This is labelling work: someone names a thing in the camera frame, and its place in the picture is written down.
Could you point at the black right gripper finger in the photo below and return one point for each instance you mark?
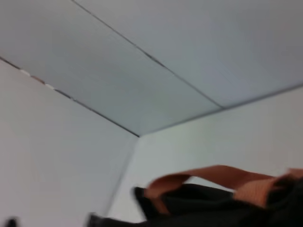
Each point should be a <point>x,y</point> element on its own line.
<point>12,223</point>
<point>101,221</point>

